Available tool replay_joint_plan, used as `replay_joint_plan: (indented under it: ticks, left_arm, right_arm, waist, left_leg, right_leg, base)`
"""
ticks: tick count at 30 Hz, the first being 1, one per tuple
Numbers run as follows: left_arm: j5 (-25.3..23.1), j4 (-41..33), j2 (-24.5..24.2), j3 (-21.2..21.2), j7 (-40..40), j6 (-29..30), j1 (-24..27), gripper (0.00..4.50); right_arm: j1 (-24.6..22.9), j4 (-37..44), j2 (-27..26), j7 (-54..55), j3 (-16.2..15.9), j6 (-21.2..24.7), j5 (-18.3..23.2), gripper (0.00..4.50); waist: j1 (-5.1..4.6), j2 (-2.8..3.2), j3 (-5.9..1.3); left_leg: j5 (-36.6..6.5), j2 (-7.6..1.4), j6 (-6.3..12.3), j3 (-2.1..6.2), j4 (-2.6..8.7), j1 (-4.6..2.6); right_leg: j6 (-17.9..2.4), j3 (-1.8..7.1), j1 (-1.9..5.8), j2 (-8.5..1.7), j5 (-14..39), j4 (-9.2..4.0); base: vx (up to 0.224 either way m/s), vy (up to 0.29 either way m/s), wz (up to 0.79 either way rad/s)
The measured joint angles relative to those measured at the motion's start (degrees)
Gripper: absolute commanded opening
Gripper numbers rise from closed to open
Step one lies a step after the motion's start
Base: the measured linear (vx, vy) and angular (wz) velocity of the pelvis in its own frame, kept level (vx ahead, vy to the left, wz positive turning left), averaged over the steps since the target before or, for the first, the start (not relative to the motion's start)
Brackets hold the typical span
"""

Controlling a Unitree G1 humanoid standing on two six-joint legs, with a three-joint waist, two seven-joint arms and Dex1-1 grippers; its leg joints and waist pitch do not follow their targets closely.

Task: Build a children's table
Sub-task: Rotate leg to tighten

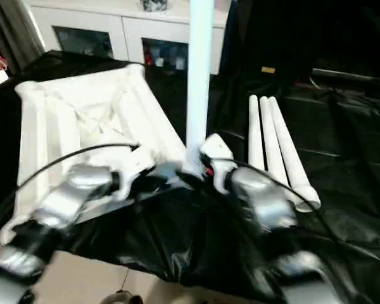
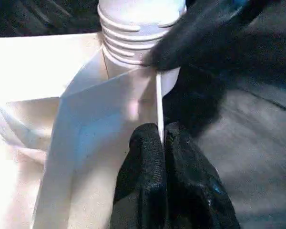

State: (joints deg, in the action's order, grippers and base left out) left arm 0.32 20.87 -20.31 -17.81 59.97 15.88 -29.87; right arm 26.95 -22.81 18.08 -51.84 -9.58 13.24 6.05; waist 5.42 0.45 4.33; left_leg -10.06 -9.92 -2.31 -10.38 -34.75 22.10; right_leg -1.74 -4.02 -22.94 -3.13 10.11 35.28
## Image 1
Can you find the white plastic table leg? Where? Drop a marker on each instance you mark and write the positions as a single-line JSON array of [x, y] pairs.
[[199, 76], [272, 139], [256, 133], [291, 152]]

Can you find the white plastic table top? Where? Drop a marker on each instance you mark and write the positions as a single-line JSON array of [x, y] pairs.
[[82, 120]]

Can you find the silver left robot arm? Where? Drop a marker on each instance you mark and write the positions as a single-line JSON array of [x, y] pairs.
[[57, 209]]

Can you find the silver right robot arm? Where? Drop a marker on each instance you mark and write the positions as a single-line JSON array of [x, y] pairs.
[[272, 215]]

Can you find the black plastic mat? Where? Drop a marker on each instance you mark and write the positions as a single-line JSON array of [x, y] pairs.
[[177, 247]]

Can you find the small white jar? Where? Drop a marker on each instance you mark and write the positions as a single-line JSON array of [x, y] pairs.
[[177, 62]]

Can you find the red bottle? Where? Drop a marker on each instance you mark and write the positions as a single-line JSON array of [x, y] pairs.
[[147, 58]]

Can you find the small yellow label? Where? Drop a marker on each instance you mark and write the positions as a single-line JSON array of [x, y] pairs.
[[268, 69]]

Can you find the white sideboard cabinet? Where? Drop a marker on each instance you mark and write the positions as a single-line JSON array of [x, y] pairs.
[[114, 22]]

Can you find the grey crumpled object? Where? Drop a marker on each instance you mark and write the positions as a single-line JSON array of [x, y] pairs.
[[154, 5]]

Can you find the black low shelf board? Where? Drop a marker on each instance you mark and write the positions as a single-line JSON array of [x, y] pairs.
[[354, 75]]

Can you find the grey curtain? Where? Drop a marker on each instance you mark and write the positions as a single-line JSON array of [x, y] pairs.
[[16, 28]]

